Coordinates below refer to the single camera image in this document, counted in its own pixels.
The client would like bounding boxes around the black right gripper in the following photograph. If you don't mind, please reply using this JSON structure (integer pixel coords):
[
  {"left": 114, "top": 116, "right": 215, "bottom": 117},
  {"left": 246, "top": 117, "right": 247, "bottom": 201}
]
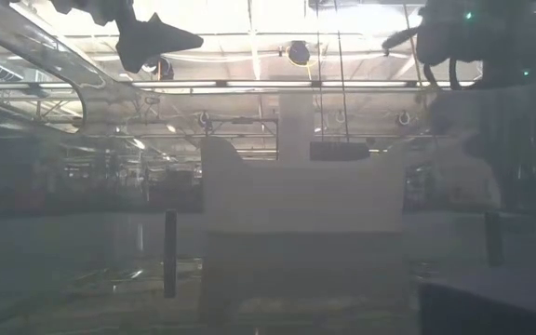
[{"left": 416, "top": 0, "right": 536, "bottom": 66}]

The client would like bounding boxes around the white pillar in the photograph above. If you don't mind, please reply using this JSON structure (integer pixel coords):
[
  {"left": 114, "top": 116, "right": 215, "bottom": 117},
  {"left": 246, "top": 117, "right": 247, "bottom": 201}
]
[{"left": 278, "top": 91, "right": 316, "bottom": 164}]

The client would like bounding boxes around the black hanging monitor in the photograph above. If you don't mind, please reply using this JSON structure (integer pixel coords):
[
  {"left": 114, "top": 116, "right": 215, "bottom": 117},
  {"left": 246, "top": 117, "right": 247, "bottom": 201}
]
[{"left": 309, "top": 141, "right": 371, "bottom": 162}]

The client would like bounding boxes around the black ceiling cable reel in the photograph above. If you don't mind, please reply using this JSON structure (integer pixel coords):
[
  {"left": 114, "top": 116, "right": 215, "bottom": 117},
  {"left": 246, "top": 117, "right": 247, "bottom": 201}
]
[{"left": 288, "top": 40, "right": 312, "bottom": 66}]

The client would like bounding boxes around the black hanging cable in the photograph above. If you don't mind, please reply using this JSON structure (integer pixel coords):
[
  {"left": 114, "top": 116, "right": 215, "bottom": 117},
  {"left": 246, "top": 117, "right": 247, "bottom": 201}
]
[
  {"left": 336, "top": 27, "right": 349, "bottom": 143},
  {"left": 315, "top": 0, "right": 325, "bottom": 141}
]

